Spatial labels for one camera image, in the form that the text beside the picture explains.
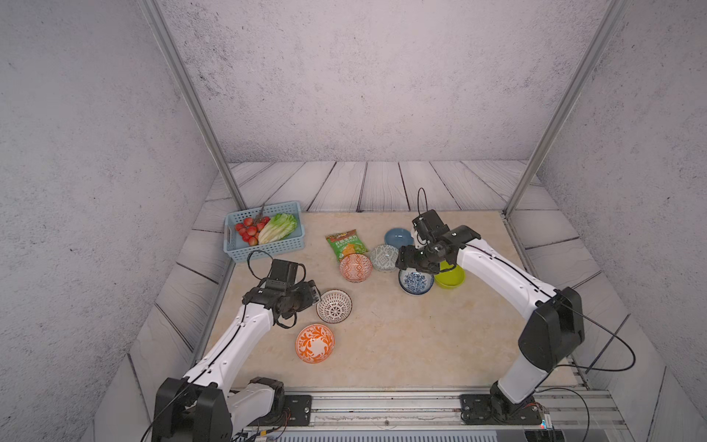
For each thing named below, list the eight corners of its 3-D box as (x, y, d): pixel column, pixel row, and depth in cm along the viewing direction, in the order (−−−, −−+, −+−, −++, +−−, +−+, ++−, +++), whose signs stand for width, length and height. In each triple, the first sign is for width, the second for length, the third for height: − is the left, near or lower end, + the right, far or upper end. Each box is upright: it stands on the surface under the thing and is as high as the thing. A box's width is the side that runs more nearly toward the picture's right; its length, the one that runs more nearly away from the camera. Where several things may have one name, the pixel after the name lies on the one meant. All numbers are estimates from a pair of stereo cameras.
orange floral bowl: (295, 363, 82) (292, 358, 79) (300, 328, 89) (298, 323, 86) (334, 363, 82) (333, 358, 79) (336, 328, 89) (335, 323, 86)
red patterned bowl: (335, 271, 104) (334, 265, 101) (353, 254, 109) (352, 248, 106) (357, 288, 99) (357, 282, 96) (375, 270, 104) (375, 263, 101)
